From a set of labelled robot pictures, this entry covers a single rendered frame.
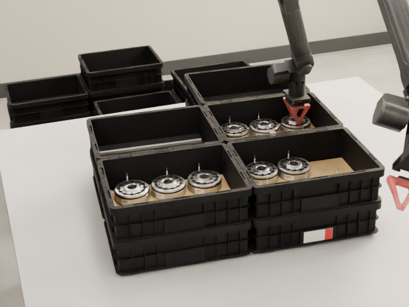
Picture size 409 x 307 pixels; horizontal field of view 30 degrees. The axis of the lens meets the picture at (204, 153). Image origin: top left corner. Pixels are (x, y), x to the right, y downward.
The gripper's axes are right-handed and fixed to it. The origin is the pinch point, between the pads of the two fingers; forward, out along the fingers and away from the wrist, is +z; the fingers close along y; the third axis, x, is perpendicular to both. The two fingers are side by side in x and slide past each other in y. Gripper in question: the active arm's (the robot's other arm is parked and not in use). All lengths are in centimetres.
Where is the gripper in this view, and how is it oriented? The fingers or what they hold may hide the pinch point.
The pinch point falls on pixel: (296, 118)
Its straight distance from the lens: 266.8
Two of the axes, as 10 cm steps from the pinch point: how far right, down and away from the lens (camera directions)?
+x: 9.7, -1.4, 2.0
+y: 2.4, 4.4, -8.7
